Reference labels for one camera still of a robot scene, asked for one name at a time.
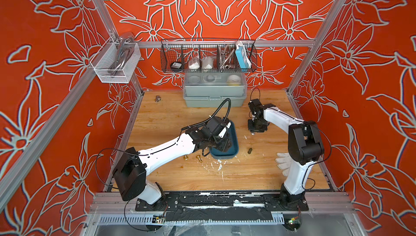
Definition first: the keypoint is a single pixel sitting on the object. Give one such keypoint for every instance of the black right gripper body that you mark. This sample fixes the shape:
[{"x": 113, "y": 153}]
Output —
[{"x": 256, "y": 126}]

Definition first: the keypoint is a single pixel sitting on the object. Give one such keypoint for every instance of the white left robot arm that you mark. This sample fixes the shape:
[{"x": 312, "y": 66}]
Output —
[{"x": 133, "y": 168}]

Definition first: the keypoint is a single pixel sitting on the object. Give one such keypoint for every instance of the teal plastic storage box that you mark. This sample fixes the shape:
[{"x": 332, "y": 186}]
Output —
[{"x": 232, "y": 151}]

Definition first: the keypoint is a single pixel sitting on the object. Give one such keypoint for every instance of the black wire wall basket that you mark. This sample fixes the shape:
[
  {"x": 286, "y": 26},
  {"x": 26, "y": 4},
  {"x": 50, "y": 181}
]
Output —
[{"x": 194, "y": 55}]

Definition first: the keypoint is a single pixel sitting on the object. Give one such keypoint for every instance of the white gloved hand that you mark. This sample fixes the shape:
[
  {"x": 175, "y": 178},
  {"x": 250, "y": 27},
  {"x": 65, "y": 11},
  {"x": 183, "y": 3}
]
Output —
[{"x": 283, "y": 161}]

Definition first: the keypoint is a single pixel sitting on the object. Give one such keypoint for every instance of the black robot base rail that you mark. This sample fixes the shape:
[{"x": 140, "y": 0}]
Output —
[{"x": 226, "y": 207}]

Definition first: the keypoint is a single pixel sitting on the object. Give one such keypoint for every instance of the small metal piece far corner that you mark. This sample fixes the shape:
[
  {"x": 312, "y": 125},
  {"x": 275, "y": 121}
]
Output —
[{"x": 158, "y": 98}]

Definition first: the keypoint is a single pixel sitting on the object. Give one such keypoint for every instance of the grey plastic lidded container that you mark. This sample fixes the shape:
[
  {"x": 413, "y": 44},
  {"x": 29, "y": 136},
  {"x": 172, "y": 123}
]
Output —
[{"x": 208, "y": 90}]

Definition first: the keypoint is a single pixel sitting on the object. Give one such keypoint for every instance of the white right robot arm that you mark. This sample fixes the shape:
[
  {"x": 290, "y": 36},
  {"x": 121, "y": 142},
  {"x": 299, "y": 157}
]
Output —
[{"x": 305, "y": 146}]

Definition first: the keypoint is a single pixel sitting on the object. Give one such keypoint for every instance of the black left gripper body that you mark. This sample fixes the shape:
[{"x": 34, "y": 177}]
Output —
[{"x": 222, "y": 144}]

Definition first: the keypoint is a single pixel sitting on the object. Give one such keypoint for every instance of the metal tongs in basket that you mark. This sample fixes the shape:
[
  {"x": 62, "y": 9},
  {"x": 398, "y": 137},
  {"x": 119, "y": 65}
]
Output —
[{"x": 225, "y": 58}]

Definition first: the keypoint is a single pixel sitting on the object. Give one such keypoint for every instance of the blue white box in basket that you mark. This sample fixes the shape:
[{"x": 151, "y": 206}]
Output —
[{"x": 241, "y": 55}]

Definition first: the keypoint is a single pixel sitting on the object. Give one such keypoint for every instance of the white mesh wall basket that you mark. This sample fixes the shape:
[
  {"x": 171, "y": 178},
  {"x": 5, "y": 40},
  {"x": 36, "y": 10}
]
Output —
[{"x": 116, "y": 64}]

